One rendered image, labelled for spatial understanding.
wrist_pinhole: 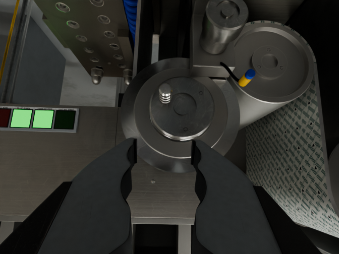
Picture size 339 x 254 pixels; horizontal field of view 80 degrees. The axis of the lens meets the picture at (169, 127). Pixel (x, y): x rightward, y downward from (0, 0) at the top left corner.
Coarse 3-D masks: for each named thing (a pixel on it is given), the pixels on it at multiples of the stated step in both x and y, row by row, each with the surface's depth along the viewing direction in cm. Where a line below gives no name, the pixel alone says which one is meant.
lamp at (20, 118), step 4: (16, 112) 57; (20, 112) 57; (24, 112) 57; (28, 112) 57; (16, 116) 57; (20, 116) 57; (24, 116) 57; (28, 116) 57; (12, 120) 57; (16, 120) 57; (20, 120) 57; (24, 120) 57; (28, 120) 57; (12, 124) 57; (16, 124) 57; (20, 124) 57; (24, 124) 57; (28, 124) 57
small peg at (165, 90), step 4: (164, 84) 21; (168, 84) 21; (160, 88) 20; (164, 88) 20; (168, 88) 20; (172, 88) 21; (160, 92) 20; (164, 92) 20; (168, 92) 20; (172, 92) 21; (160, 96) 21; (164, 96) 21; (168, 96) 21; (160, 100) 23; (164, 100) 22; (168, 100) 22
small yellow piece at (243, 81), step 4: (220, 64) 23; (224, 64) 23; (228, 68) 22; (248, 72) 19; (252, 72) 19; (232, 76) 22; (244, 76) 20; (248, 76) 19; (252, 76) 19; (236, 80) 22; (240, 80) 21; (244, 80) 20; (248, 80) 20; (240, 84) 21; (244, 84) 21
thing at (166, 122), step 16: (176, 80) 24; (192, 80) 24; (176, 96) 24; (192, 96) 23; (208, 96) 23; (160, 112) 23; (176, 112) 23; (192, 112) 23; (208, 112) 23; (160, 128) 22; (176, 128) 22; (192, 128) 23
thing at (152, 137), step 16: (160, 80) 26; (208, 80) 26; (144, 96) 25; (144, 112) 25; (224, 112) 25; (144, 128) 24; (208, 128) 24; (224, 128) 24; (160, 144) 24; (176, 144) 24; (208, 144) 24
